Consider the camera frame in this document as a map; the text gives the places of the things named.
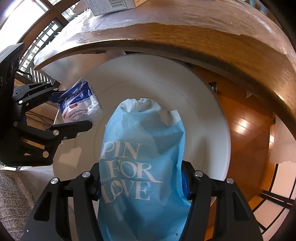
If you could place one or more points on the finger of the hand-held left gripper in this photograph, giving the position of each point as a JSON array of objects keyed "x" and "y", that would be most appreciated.
[
  {"x": 74, "y": 127},
  {"x": 53, "y": 97}
]

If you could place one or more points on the grey woven fabric cushion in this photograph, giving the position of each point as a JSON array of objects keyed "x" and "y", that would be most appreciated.
[{"x": 16, "y": 199}]

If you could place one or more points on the white panel with black trim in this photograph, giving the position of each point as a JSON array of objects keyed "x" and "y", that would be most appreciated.
[{"x": 279, "y": 183}]

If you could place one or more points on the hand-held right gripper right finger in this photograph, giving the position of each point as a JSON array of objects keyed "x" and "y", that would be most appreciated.
[{"x": 186, "y": 185}]

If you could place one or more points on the small black metal fitting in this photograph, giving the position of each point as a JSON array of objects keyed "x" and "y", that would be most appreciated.
[{"x": 213, "y": 86}]

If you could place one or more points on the black balcony railing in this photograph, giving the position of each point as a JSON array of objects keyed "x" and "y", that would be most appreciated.
[{"x": 39, "y": 39}]

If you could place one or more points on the round wooden table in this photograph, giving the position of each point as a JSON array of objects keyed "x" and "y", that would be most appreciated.
[{"x": 208, "y": 44}]

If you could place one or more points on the round white bin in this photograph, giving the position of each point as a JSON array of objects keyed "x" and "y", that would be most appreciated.
[{"x": 203, "y": 120}]

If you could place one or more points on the white blue tissue packet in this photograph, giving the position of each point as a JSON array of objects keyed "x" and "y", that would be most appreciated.
[{"x": 79, "y": 103}]

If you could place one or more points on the brown cardboard box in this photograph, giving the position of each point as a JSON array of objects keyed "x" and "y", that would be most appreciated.
[{"x": 141, "y": 2}]

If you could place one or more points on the white printed carton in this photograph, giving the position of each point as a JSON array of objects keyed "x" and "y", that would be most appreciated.
[{"x": 108, "y": 5}]

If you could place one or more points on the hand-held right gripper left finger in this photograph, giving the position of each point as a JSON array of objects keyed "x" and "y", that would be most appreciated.
[{"x": 98, "y": 191}]

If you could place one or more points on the white torn paper sheet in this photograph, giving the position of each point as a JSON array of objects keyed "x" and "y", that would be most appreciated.
[{"x": 283, "y": 143}]

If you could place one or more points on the brown framed window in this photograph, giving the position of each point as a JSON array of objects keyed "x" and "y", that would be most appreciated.
[{"x": 25, "y": 16}]

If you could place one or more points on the blue Pin For Love bag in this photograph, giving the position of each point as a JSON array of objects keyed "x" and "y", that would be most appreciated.
[{"x": 143, "y": 166}]

